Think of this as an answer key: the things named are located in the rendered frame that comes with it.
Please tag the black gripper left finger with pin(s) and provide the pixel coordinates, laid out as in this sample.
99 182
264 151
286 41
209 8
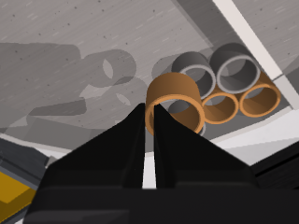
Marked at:
114 157

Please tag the yellow bin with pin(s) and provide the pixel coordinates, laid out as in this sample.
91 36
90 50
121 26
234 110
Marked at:
13 196

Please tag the bronze bushing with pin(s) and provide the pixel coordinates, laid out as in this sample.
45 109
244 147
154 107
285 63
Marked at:
222 112
263 103
175 86

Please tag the grey metal bushing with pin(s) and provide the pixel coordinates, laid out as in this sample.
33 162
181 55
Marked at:
181 105
193 59
243 79

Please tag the dark grey divided bin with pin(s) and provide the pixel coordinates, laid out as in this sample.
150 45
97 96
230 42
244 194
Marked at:
24 164

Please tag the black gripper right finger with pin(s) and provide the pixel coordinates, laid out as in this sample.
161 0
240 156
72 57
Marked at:
186 160

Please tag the grey round turntable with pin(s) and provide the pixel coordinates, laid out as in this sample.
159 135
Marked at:
72 69

